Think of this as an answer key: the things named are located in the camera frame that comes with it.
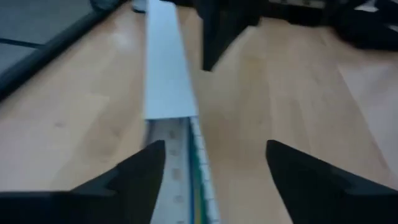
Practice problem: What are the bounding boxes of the black aluminium table frame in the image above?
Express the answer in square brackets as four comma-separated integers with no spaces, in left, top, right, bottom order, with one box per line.
[0,0,128,102]

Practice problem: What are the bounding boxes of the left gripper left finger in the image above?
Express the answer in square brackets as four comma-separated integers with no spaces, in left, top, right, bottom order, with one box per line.
[0,139,166,224]

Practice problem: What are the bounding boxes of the white slotted cable duct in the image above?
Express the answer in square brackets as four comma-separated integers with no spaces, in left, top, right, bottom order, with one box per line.
[144,116,222,224]

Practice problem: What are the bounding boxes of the green cable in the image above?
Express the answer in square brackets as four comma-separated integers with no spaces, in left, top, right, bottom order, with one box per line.
[193,146,206,224]

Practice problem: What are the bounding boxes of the white duct cover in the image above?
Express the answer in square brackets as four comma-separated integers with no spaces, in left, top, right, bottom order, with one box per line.
[144,0,199,121]

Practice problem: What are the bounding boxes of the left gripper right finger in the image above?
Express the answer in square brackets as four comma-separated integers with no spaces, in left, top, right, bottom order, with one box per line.
[266,139,398,224]

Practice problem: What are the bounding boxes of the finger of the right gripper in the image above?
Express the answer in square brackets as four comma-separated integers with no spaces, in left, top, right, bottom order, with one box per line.
[195,0,261,72]
[329,0,398,50]

